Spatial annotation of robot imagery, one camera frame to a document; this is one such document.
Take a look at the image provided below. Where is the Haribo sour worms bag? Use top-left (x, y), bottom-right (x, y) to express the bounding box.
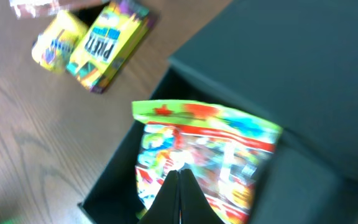
top-left (132, 100), bottom-right (282, 223)

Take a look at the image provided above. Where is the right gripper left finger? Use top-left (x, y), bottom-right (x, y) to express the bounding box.
top-left (138, 170), bottom-right (180, 224)

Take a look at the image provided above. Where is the yellow Mentos candy bottle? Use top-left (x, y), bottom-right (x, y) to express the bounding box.
top-left (31, 11), bottom-right (89, 73)

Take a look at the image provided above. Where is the green Pretz snack box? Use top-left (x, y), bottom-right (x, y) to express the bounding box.
top-left (66, 1), bottom-right (157, 93)

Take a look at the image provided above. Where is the dark green gift box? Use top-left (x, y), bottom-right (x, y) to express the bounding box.
top-left (78, 0), bottom-right (358, 224)

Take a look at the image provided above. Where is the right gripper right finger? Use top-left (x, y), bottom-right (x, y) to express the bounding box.
top-left (179, 169), bottom-right (224, 224)

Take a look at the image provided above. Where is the brown Pocky box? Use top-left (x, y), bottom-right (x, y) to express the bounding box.
top-left (9, 0), bottom-right (109, 19)

